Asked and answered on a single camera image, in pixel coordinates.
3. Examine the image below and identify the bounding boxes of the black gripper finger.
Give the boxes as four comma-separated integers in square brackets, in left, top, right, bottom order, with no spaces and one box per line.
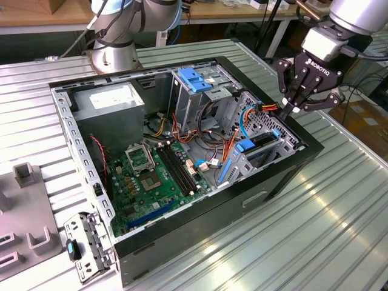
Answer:
[284,76,346,119]
[277,58,307,118]

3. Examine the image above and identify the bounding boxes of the orange red power wire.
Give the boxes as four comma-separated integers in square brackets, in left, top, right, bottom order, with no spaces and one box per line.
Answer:
[222,102,280,164]

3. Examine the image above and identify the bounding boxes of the blue data wire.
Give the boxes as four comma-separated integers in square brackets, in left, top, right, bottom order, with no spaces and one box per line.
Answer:
[238,105,258,140]

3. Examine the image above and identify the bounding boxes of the hard disk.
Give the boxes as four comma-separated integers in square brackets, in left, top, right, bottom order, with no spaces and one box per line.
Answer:
[217,129,282,185]

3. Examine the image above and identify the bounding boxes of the grey perforated disk bay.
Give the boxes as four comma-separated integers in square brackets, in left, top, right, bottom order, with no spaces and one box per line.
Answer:
[216,90,306,190]

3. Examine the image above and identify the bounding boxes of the brown cardboard box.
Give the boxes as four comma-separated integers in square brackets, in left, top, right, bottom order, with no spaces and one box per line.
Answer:
[329,101,388,146]

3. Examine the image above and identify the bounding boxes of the metal slat side table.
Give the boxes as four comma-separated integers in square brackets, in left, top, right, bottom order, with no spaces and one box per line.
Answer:
[295,28,388,89]

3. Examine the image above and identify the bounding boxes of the copper coloured tube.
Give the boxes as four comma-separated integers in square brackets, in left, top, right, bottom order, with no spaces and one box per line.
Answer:
[295,0,322,21]

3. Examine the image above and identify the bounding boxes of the wooden desk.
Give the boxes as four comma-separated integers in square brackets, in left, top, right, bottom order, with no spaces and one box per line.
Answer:
[0,0,331,36]

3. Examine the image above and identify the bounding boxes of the blue plastic drive latch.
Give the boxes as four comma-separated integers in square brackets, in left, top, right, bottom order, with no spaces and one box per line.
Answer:
[178,68,213,94]

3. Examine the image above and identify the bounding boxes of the grey optical drive cage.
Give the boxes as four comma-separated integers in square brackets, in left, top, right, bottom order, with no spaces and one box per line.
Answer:
[168,65,243,134]

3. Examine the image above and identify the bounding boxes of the black RAM slot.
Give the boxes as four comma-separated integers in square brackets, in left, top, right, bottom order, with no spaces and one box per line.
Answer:
[156,144,195,196]
[165,141,201,190]

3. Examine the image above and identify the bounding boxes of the black open PC case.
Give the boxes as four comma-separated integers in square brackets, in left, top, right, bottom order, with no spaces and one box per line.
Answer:
[48,55,325,288]

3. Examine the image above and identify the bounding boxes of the green motherboard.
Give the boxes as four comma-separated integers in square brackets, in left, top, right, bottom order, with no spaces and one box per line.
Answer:
[105,141,213,237]

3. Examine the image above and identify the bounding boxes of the CPU socket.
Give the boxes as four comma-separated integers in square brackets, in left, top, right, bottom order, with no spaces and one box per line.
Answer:
[138,170,164,193]

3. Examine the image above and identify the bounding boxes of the metal socket cover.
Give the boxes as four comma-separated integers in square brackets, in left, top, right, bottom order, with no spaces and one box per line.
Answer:
[124,142,157,176]

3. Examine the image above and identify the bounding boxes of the grey power supply unit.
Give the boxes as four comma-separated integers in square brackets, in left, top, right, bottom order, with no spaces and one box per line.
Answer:
[71,81,146,158]

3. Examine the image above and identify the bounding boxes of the blue expansion slot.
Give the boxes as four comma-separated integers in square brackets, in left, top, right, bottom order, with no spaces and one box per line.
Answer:
[126,198,176,230]

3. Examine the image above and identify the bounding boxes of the grey parts rack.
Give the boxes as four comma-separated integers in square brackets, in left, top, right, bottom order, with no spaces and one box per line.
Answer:
[0,162,66,283]

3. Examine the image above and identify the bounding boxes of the white grey wrist camera box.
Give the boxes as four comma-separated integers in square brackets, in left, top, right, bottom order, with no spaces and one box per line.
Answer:
[301,27,349,63]

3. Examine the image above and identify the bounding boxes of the black camera cable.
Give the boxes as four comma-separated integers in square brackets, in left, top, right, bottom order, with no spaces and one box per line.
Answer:
[342,45,388,61]

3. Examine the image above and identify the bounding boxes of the orange black wire bundle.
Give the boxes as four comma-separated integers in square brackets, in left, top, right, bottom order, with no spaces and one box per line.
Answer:
[142,110,237,152]

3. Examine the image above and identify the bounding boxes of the blue wire with white plug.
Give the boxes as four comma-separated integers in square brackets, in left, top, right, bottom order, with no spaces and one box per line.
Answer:
[193,157,222,172]

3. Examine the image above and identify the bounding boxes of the grey cable with metal plug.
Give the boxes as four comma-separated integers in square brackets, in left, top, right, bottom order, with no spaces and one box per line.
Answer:
[35,0,110,63]

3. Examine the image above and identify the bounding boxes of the grey metal slot bracket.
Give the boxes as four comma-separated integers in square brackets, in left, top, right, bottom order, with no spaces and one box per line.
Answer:
[62,211,118,286]

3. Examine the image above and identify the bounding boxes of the black blue bracket latch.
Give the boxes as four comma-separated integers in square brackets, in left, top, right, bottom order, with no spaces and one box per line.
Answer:
[65,238,82,261]

